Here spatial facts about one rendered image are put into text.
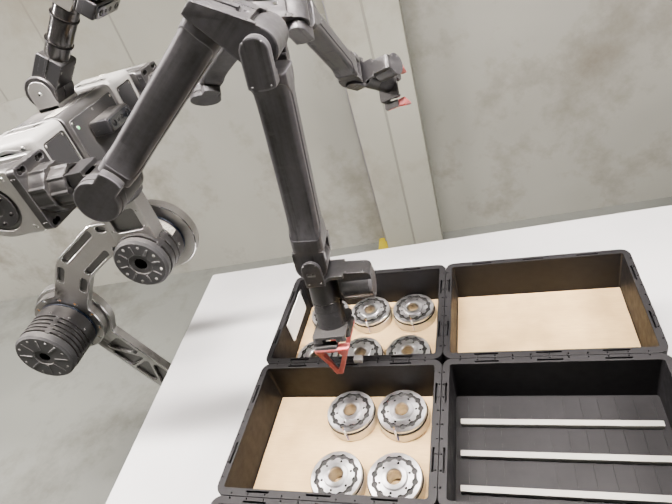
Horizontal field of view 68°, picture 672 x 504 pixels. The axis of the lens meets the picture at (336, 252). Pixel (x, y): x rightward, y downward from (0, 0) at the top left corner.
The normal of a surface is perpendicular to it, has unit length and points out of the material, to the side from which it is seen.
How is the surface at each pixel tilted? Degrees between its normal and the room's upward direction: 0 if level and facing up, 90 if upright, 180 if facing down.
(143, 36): 90
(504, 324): 0
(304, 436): 0
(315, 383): 90
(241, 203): 90
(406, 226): 90
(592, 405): 0
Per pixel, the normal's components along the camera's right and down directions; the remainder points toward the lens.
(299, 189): -0.05, 0.62
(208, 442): -0.27, -0.78
